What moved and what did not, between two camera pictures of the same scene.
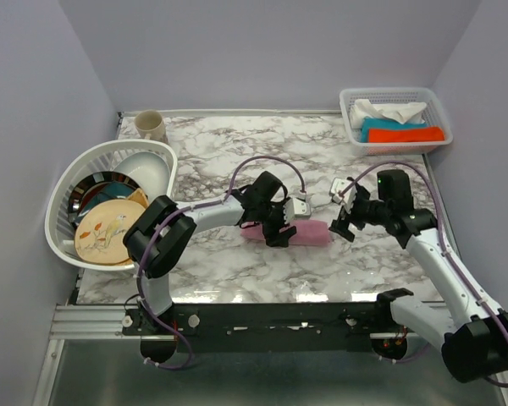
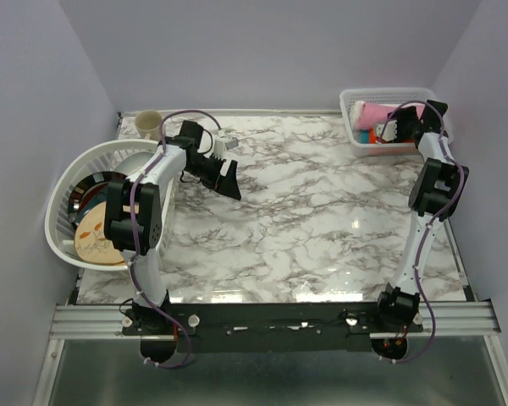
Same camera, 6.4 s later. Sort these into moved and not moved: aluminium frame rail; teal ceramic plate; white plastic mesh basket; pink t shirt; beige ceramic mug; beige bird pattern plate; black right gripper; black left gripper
Moved: black right gripper; pink t shirt; black left gripper
Not moved: white plastic mesh basket; teal ceramic plate; aluminium frame rail; beige bird pattern plate; beige ceramic mug
